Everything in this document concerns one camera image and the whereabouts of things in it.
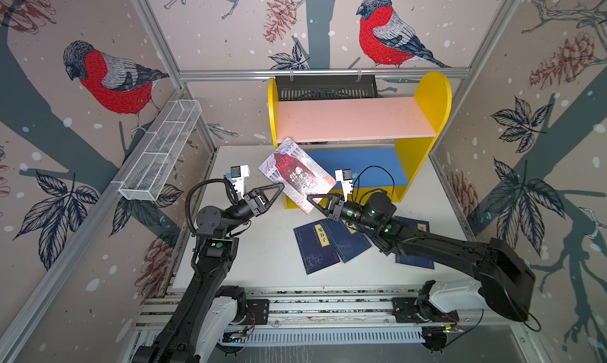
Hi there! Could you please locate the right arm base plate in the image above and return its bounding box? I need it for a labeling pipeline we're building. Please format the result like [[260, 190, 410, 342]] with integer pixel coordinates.
[[390, 297, 459, 323]]

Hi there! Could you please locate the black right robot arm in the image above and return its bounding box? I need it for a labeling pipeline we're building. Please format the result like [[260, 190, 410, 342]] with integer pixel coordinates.
[[307, 191, 535, 322]]

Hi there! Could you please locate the red illustrated book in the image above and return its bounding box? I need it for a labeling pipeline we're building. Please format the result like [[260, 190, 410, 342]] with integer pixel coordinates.
[[259, 138, 337, 214]]

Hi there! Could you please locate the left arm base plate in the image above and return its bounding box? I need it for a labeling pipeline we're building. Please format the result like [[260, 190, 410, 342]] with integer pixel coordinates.
[[229, 299, 270, 327]]

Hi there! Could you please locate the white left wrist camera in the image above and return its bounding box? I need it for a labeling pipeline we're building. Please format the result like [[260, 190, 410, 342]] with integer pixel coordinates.
[[225, 165, 250, 198]]

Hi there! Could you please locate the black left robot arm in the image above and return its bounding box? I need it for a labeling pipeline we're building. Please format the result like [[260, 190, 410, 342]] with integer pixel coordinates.
[[132, 178, 285, 362]]

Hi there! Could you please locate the aluminium top crossbar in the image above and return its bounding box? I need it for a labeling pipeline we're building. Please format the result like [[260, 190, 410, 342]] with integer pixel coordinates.
[[178, 67, 472, 83]]

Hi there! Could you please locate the white wire mesh basket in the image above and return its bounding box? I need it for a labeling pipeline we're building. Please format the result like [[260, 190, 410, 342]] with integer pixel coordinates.
[[119, 99, 202, 202]]

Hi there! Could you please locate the black perforated tray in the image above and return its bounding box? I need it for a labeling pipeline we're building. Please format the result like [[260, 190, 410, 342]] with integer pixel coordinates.
[[277, 75, 379, 102]]

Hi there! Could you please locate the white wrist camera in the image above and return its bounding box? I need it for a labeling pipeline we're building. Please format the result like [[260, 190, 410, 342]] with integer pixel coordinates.
[[335, 169, 353, 199], [225, 165, 250, 198]]

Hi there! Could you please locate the navy book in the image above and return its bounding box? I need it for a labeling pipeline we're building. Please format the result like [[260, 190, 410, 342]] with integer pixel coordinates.
[[364, 228, 379, 244], [321, 220, 371, 263], [293, 221, 341, 275], [395, 217, 435, 271]]

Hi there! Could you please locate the yellow shelf with coloured boards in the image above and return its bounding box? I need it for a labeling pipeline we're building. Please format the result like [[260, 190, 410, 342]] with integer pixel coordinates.
[[268, 72, 452, 202]]

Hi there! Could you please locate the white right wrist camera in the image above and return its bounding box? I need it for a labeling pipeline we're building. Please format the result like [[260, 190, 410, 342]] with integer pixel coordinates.
[[335, 169, 353, 199]]

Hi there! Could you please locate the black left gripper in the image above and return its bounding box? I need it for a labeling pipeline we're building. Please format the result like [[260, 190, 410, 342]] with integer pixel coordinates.
[[223, 185, 283, 238]]

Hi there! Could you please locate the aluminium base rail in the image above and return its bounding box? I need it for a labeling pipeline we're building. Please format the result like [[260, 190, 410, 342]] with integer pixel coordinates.
[[137, 286, 518, 347]]

